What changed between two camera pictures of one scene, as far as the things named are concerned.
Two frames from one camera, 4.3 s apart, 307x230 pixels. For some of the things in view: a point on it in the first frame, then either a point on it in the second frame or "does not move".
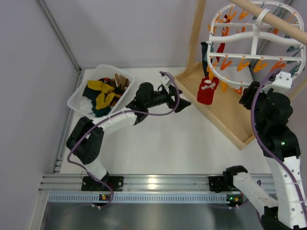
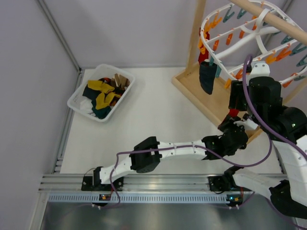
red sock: (206, 89) -> (233, 112)
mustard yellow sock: (100, 102) does not move
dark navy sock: (205, 45) -> (207, 74)
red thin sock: (220, 50) -> (204, 54)
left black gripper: (171, 98) -> (230, 127)
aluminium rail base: (69, 189) does not move
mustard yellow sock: (98, 85) does not move
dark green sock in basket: (100, 112) does not move
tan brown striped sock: (118, 79) does not move
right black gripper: (246, 96) -> (237, 96)
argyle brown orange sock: (118, 91) does not move
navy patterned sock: (91, 94) does not move
